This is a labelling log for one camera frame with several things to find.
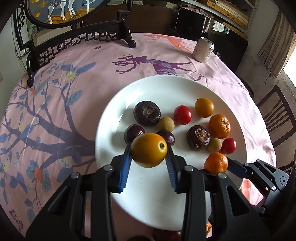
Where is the white round plate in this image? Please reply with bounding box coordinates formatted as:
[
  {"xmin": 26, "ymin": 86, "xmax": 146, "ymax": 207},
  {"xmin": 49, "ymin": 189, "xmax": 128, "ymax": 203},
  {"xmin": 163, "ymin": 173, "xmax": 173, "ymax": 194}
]
[{"xmin": 95, "ymin": 75, "xmax": 247, "ymax": 231}]

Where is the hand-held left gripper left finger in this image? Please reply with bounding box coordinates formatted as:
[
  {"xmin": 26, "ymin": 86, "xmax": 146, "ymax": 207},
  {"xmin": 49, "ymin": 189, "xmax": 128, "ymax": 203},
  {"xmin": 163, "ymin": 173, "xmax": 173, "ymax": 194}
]
[{"xmin": 25, "ymin": 144, "xmax": 132, "ymax": 241}]

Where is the dark brown water chestnut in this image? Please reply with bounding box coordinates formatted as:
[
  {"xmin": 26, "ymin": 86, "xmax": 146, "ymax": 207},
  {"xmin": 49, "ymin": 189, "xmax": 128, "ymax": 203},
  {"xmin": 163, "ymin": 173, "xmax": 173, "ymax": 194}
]
[
  {"xmin": 186, "ymin": 125, "xmax": 211, "ymax": 150},
  {"xmin": 133, "ymin": 100, "xmax": 162, "ymax": 126}
]

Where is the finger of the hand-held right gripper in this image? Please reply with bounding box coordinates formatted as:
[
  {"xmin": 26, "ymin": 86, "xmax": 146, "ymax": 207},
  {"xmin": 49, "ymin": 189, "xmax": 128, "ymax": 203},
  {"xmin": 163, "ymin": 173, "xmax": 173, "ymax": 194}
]
[
  {"xmin": 255, "ymin": 159, "xmax": 282, "ymax": 177},
  {"xmin": 227, "ymin": 157, "xmax": 249, "ymax": 179}
]

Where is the black low cabinet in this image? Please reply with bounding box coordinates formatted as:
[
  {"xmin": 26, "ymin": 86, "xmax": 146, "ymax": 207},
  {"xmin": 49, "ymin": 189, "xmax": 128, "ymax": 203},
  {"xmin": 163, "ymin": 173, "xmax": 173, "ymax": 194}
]
[{"xmin": 171, "ymin": 8, "xmax": 249, "ymax": 71}]

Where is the round deer table screen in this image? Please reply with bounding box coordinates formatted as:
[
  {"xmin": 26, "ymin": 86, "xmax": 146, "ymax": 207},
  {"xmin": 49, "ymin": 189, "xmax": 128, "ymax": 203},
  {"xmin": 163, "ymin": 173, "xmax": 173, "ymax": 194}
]
[{"xmin": 13, "ymin": 0, "xmax": 137, "ymax": 88}]

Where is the tan longan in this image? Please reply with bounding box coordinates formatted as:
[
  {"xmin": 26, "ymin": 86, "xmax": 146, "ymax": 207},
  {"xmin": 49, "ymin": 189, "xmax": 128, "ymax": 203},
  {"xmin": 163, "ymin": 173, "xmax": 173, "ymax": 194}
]
[
  {"xmin": 207, "ymin": 138, "xmax": 222, "ymax": 153},
  {"xmin": 158, "ymin": 116, "xmax": 175, "ymax": 131}
]

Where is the bright window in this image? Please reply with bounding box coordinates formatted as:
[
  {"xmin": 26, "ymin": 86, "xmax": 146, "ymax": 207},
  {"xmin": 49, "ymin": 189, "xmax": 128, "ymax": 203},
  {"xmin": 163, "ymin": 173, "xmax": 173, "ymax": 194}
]
[{"xmin": 281, "ymin": 44, "xmax": 296, "ymax": 78}]

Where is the red cherry tomato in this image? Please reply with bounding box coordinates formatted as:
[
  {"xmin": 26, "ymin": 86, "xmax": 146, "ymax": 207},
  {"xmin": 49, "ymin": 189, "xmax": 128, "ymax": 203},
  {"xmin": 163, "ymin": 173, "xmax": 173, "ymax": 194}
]
[
  {"xmin": 219, "ymin": 137, "xmax": 237, "ymax": 155},
  {"xmin": 173, "ymin": 105, "xmax": 193, "ymax": 126}
]

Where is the dark round object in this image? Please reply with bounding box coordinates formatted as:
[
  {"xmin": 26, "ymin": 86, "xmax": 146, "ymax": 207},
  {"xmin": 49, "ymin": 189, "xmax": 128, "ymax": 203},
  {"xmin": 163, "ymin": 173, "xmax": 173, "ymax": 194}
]
[{"xmin": 238, "ymin": 77, "xmax": 255, "ymax": 98}]

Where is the pale drink can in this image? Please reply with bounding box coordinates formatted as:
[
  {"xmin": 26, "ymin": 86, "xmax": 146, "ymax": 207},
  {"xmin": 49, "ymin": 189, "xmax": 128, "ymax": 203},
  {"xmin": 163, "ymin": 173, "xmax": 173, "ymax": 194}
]
[{"xmin": 193, "ymin": 37, "xmax": 215, "ymax": 63}]

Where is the yellow round fruit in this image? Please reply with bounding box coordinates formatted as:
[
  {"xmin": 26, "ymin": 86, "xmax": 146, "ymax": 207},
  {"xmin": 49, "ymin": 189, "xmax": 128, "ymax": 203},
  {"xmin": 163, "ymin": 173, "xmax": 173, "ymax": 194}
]
[
  {"xmin": 195, "ymin": 98, "xmax": 214, "ymax": 118},
  {"xmin": 130, "ymin": 133, "xmax": 168, "ymax": 168}
]

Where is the pink printed tablecloth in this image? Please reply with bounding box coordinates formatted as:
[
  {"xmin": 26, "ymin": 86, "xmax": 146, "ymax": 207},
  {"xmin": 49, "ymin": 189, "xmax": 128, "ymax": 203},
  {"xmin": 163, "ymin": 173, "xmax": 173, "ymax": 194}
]
[{"xmin": 0, "ymin": 32, "xmax": 277, "ymax": 241}]

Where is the brown wooden slat chair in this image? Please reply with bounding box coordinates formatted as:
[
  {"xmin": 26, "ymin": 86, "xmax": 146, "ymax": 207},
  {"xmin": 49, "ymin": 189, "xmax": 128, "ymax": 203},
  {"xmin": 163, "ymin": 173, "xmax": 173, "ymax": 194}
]
[{"xmin": 256, "ymin": 85, "xmax": 296, "ymax": 149}]

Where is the brick pattern curtain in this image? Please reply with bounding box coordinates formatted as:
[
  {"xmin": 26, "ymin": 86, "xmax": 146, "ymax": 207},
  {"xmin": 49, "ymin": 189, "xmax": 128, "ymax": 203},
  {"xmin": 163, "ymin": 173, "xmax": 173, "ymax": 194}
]
[{"xmin": 257, "ymin": 11, "xmax": 295, "ymax": 80}]

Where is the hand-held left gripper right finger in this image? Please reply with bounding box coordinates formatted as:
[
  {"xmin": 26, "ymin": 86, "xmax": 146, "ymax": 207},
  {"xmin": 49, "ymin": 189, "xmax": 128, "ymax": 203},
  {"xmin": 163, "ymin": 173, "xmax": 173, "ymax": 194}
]
[{"xmin": 165, "ymin": 146, "xmax": 271, "ymax": 241}]

